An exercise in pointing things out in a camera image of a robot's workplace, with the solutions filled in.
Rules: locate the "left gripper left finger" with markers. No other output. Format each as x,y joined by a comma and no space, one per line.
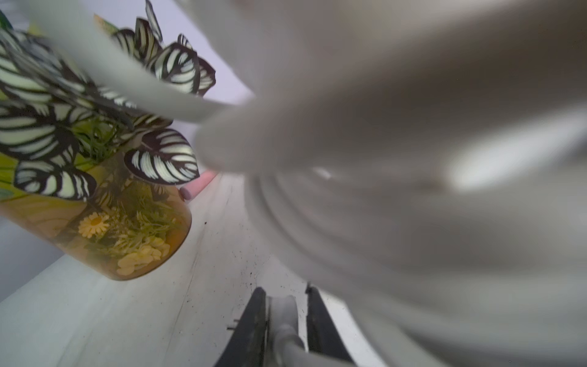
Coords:
247,343

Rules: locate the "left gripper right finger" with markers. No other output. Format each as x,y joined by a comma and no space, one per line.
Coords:
322,335

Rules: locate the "white power strip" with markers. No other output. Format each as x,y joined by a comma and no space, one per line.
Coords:
452,94

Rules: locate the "purple pink spatula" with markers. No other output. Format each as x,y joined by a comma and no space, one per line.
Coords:
192,189

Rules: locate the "artificial plant in amber vase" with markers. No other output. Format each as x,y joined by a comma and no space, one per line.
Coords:
83,167

